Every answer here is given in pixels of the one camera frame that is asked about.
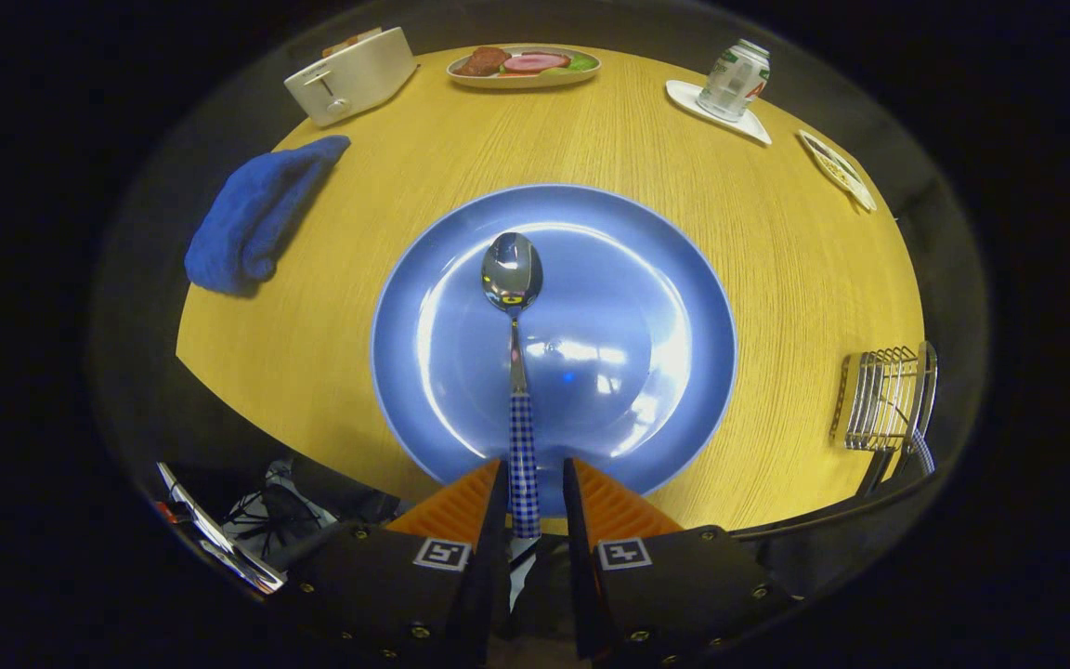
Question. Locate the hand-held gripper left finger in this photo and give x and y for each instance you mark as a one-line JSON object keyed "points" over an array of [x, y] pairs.
{"points": [[490, 576]]}

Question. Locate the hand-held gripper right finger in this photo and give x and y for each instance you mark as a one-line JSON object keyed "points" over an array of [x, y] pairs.
{"points": [[581, 576]]}

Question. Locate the silver electronic device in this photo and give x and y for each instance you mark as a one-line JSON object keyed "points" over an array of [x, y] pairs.
{"points": [[219, 539]]}

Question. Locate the blue round plate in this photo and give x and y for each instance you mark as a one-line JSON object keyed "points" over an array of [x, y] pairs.
{"points": [[628, 279]]}

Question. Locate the perforated steel basket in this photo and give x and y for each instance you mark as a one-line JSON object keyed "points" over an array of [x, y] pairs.
{"points": [[869, 400]]}

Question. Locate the blue folded cloth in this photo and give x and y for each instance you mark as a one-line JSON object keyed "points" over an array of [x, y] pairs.
{"points": [[247, 223]]}

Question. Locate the white divided snack dish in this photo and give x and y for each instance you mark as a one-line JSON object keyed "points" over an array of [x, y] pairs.
{"points": [[837, 172]]}

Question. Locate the white square coaster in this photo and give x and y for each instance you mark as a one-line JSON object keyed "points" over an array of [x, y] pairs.
{"points": [[684, 93]]}

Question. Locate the oval food plate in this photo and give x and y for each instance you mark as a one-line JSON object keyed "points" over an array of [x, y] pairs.
{"points": [[526, 83]]}

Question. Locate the green lettuce leaf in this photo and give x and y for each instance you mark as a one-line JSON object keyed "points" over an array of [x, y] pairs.
{"points": [[583, 63]]}

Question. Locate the white toaster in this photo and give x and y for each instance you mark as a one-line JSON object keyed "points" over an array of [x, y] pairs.
{"points": [[358, 79]]}

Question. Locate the white drink bottle green label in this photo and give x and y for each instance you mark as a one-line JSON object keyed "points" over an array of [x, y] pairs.
{"points": [[730, 84]]}

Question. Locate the brown meat piece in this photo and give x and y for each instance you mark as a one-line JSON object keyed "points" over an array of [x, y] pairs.
{"points": [[484, 61]]}

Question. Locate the pink ham slice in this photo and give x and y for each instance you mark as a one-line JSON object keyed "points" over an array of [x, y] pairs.
{"points": [[535, 63]]}

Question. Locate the toast slice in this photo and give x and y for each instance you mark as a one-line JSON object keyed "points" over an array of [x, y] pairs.
{"points": [[354, 41]]}

